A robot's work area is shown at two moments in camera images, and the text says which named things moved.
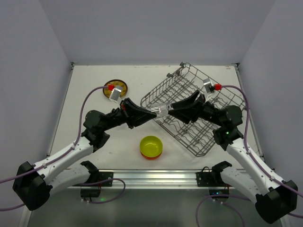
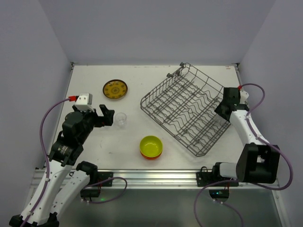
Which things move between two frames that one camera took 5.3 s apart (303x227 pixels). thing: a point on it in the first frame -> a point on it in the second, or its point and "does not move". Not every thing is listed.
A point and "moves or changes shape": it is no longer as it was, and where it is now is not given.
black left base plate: [105, 175] does not move
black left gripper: [125, 112] -> [100, 118]
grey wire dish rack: [184, 80] does not move
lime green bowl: [151, 146] does not move
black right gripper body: [200, 107] -> [222, 110]
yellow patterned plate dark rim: [107, 93] does not move
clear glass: [161, 109] moves or changes shape
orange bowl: [151, 158] does not move
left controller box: [91, 192] does not move
